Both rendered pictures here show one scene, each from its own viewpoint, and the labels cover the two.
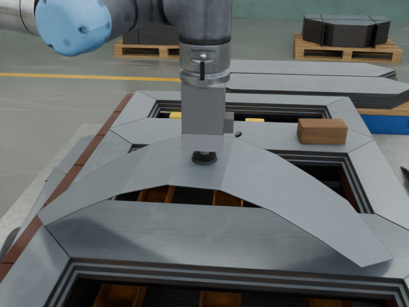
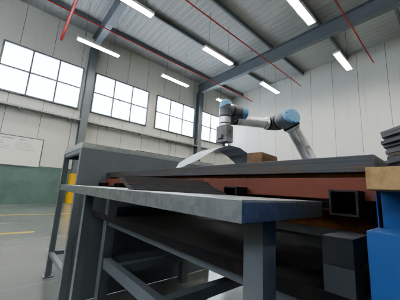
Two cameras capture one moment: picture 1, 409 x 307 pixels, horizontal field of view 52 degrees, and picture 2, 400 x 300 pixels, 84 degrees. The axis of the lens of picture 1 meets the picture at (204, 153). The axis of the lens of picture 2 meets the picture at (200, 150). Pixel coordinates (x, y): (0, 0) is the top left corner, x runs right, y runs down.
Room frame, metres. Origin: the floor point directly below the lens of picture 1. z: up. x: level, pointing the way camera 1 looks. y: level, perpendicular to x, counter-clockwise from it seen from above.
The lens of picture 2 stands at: (1.42, -1.05, 0.76)
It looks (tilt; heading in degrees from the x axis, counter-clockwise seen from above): 10 degrees up; 134
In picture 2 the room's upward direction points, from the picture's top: 3 degrees clockwise
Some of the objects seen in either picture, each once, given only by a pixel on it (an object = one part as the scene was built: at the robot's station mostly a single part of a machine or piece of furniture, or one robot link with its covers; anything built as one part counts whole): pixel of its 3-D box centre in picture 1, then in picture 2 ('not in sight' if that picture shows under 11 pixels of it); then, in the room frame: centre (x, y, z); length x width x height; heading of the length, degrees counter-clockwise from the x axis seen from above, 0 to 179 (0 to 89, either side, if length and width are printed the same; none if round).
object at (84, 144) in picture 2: not in sight; (146, 159); (-0.46, 0.15, 1.03); 1.30 x 0.60 x 0.04; 85
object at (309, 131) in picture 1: (321, 131); (262, 161); (1.04, -0.32, 0.87); 0.12 x 0.06 x 0.05; 90
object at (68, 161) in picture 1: (89, 155); not in sight; (1.23, 0.38, 0.70); 0.39 x 0.12 x 0.04; 175
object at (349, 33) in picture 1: (344, 36); not in sight; (5.31, -1.74, 0.20); 1.20 x 0.80 x 0.41; 81
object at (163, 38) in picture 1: (167, 29); not in sight; (5.43, 0.46, 0.26); 1.20 x 0.80 x 0.53; 86
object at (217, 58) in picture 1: (204, 56); (224, 121); (0.61, 0.00, 1.19); 0.08 x 0.08 x 0.05
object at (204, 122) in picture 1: (212, 106); (222, 133); (0.61, -0.01, 1.11); 0.10 x 0.09 x 0.16; 85
